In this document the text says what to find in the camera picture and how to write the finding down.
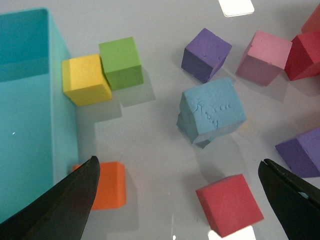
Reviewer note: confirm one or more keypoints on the pink foam cube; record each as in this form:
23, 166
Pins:
264, 58

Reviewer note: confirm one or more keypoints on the orange foam cube left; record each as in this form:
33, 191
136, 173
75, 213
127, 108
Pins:
111, 189

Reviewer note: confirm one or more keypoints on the dark red foam cube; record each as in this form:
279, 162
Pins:
304, 57

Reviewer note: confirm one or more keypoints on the pink plastic bin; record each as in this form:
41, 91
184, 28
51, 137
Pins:
313, 22

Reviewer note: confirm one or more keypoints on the purple foam cube far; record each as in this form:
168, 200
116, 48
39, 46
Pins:
205, 55

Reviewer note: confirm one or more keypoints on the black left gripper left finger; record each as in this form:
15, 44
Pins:
62, 212

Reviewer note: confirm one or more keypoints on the purple foam cube near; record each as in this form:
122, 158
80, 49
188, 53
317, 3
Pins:
302, 153

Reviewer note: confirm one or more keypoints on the teal plastic bin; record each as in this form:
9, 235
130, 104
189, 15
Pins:
38, 132

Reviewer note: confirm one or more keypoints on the purple foam cube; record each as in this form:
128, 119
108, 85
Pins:
205, 55
302, 153

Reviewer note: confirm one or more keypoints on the red foam cube near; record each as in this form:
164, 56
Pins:
229, 205

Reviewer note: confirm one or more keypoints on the green foam cube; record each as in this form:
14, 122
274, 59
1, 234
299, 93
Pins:
121, 63

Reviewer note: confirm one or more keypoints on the yellow foam cube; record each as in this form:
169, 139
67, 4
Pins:
83, 80

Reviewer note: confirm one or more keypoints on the light blue foam cube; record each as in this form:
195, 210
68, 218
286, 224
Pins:
206, 139
210, 107

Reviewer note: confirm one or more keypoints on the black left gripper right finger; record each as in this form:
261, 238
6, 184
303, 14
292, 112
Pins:
295, 202

